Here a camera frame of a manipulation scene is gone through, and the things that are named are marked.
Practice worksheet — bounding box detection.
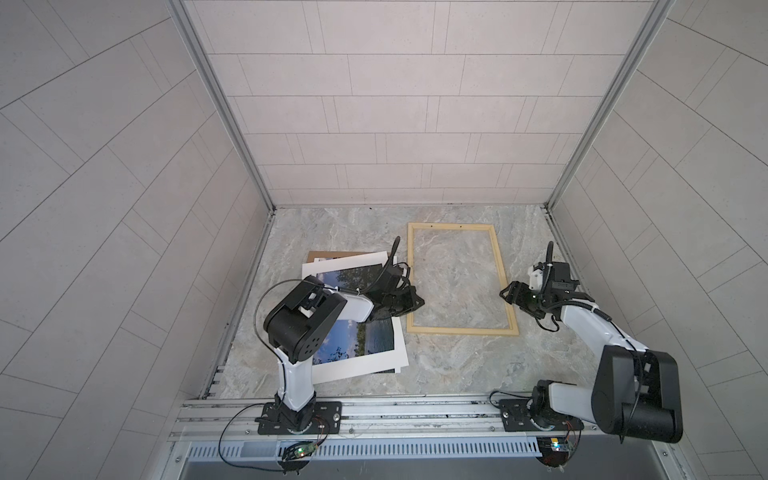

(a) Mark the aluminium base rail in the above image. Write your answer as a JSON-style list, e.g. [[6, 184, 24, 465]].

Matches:
[[170, 391, 679, 463]]

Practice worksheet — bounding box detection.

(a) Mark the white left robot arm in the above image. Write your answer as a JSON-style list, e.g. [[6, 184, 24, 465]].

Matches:
[[259, 262, 424, 434]]

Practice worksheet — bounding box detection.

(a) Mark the aluminium corner post right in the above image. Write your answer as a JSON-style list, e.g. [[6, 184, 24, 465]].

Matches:
[[547, 0, 676, 210]]

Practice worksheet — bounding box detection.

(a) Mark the left green circuit board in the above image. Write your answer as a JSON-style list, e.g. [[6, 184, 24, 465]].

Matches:
[[278, 441, 318, 472]]

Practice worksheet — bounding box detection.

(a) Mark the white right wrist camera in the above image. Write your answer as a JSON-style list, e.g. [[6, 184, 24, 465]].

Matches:
[[527, 266, 544, 292]]

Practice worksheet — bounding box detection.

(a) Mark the aluminium corner post left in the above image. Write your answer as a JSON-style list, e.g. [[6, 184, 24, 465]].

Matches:
[[167, 0, 277, 212]]

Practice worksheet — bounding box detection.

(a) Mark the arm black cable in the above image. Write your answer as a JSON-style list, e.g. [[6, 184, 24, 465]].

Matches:
[[217, 235, 415, 472], [488, 241, 646, 445]]

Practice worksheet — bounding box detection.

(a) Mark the light wooden picture frame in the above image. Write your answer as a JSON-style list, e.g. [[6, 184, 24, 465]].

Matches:
[[406, 223, 520, 337]]

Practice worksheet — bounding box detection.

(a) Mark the landscape photo print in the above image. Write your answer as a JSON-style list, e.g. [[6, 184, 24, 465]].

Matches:
[[313, 265, 395, 365]]

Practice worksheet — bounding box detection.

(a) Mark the aluminium corner post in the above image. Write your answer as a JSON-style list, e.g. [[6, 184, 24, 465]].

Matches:
[[167, 0, 277, 212], [547, 0, 676, 210]]

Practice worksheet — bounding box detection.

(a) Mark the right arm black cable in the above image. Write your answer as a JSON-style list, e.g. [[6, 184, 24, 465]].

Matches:
[[488, 241, 646, 445]]

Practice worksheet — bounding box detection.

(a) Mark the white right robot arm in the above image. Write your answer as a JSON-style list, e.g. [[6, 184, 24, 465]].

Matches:
[[499, 260, 684, 444]]

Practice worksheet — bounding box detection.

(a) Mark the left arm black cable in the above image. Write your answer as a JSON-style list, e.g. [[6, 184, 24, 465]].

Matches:
[[217, 235, 415, 472]]

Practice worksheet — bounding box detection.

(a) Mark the right green circuit board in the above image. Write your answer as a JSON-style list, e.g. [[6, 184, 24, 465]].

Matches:
[[537, 437, 578, 468]]

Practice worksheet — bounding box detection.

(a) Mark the brown cardboard backing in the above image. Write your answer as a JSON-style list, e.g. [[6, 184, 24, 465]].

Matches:
[[306, 251, 359, 263]]

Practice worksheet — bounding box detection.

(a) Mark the green circuit board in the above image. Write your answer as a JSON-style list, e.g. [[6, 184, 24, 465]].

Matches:
[[537, 437, 578, 468], [278, 441, 318, 472]]

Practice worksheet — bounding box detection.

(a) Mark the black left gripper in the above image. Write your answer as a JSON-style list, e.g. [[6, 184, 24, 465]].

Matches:
[[378, 286, 425, 316]]

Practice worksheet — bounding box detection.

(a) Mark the white mat board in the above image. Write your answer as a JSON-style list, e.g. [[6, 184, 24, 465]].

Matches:
[[302, 251, 409, 384]]

